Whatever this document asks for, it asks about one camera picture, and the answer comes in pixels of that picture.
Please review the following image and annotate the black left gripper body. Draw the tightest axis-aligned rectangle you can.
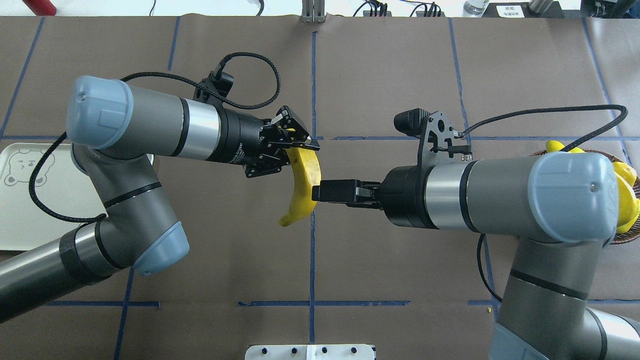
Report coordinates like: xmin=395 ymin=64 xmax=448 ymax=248
xmin=215 ymin=109 xmax=281 ymax=178

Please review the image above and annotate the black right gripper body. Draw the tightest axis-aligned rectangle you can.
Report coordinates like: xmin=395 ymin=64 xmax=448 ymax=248
xmin=375 ymin=165 xmax=435 ymax=228

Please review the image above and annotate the yellow banana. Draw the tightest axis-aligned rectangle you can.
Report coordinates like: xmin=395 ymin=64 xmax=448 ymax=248
xmin=612 ymin=161 xmax=640 ymax=234
xmin=279 ymin=146 xmax=322 ymax=227
xmin=545 ymin=140 xmax=585 ymax=154

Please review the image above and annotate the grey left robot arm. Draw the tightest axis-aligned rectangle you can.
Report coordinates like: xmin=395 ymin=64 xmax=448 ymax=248
xmin=0 ymin=70 xmax=322 ymax=322

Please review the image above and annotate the brown wicker basket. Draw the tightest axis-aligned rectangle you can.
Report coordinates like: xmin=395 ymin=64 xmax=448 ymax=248
xmin=529 ymin=148 xmax=640 ymax=247

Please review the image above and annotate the white bear print tray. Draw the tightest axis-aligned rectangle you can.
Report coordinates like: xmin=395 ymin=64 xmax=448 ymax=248
xmin=0 ymin=142 xmax=108 ymax=251

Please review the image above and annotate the clear water bottle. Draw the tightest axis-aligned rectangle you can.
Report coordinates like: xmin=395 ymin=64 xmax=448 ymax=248
xmin=462 ymin=0 xmax=490 ymax=17

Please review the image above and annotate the red cylindrical bottle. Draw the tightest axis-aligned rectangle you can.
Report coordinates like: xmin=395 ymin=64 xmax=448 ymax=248
xmin=23 ymin=0 xmax=58 ymax=17

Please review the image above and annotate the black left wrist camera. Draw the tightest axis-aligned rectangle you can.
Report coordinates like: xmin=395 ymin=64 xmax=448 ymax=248
xmin=192 ymin=71 xmax=234 ymax=106

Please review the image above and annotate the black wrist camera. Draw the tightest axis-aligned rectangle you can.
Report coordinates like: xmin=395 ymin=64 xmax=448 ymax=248
xmin=192 ymin=71 xmax=234 ymax=106
xmin=393 ymin=108 xmax=473 ymax=167

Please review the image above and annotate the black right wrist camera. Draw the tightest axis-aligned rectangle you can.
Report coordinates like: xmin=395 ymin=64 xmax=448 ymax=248
xmin=393 ymin=108 xmax=473 ymax=167

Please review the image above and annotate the grey aluminium frame post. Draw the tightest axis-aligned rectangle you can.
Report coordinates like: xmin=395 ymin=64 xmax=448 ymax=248
xmin=301 ymin=0 xmax=326 ymax=24

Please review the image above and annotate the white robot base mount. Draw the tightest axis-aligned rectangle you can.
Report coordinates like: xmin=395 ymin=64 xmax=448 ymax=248
xmin=244 ymin=343 xmax=377 ymax=360

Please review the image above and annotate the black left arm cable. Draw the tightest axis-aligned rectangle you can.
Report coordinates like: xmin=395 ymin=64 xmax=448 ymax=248
xmin=28 ymin=52 xmax=282 ymax=224

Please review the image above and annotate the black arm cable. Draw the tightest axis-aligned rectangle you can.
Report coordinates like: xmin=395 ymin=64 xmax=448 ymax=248
xmin=28 ymin=52 xmax=282 ymax=224
xmin=452 ymin=104 xmax=629 ymax=303

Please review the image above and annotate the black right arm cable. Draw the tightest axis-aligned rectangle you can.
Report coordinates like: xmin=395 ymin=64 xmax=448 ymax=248
xmin=452 ymin=104 xmax=629 ymax=303

